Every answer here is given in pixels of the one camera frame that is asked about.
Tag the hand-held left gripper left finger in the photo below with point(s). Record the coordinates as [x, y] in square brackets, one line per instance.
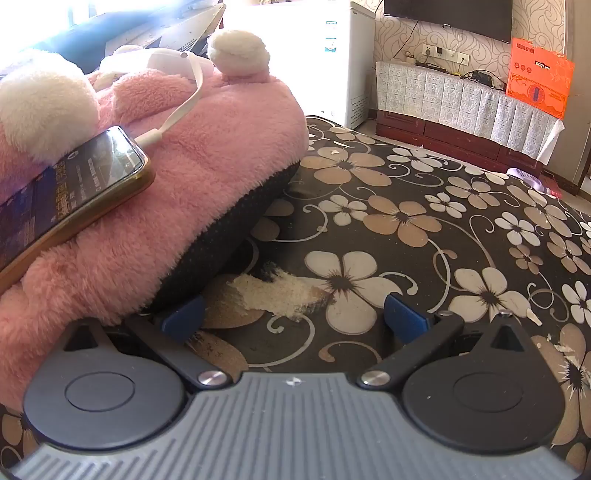
[182, 318]

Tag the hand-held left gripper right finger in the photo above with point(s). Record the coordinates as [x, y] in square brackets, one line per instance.
[404, 318]

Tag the pink plush cushion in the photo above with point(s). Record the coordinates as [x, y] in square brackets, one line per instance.
[207, 184]

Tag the smartphone with gold case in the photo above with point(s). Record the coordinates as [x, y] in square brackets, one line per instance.
[69, 194]

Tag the purple detergent bottle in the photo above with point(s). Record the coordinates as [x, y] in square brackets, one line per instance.
[526, 177]

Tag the dark red TV cabinet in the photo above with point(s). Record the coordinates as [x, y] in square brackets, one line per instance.
[461, 138]

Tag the small pink packet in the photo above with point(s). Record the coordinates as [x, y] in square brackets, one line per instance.
[554, 191]

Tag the white lace cloth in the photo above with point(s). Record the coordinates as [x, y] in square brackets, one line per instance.
[438, 97]

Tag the black router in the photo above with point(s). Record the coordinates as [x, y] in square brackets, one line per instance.
[484, 78]

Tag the white chest freezer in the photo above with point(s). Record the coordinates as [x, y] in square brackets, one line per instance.
[351, 69]

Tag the white power bank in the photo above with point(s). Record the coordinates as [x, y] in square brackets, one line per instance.
[168, 62]

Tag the orange cardboard box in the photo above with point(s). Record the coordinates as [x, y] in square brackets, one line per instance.
[535, 78]

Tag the blue board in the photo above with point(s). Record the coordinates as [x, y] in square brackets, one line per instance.
[92, 32]

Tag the white wall socket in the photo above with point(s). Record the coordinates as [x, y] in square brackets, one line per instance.
[445, 54]

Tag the wall-mounted television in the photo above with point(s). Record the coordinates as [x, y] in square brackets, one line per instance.
[452, 11]

